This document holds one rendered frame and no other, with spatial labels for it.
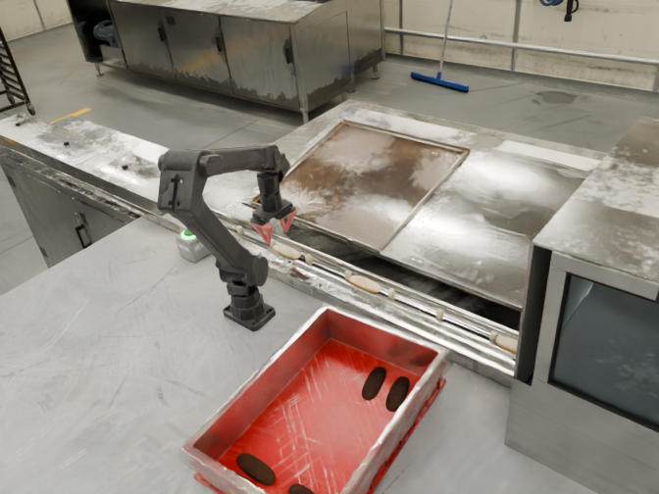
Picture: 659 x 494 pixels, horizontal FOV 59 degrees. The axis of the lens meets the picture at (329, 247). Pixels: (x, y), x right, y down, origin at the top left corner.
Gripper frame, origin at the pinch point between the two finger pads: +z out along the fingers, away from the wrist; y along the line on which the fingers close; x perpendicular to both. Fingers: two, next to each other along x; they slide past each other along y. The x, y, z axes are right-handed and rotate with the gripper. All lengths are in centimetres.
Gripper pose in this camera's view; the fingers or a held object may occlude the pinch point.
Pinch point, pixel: (277, 234)
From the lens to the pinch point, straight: 167.0
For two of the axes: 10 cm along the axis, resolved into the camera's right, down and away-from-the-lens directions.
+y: -6.3, 4.8, -6.2
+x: 7.8, 2.9, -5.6
